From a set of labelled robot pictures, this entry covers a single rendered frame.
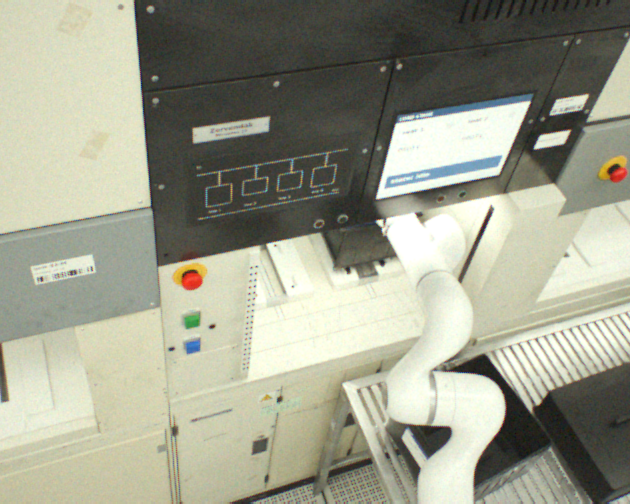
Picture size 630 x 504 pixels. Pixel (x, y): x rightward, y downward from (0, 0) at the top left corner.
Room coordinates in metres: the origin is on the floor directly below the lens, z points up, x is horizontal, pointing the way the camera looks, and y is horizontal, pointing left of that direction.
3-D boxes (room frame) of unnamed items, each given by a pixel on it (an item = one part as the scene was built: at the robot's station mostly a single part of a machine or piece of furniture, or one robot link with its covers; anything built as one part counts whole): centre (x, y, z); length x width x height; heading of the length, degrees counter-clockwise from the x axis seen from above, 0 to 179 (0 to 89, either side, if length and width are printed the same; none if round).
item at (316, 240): (1.35, -0.11, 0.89); 0.22 x 0.21 x 0.04; 29
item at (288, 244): (1.22, 0.12, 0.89); 0.22 x 0.21 x 0.04; 29
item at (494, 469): (0.87, -0.45, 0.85); 0.28 x 0.28 x 0.17; 37
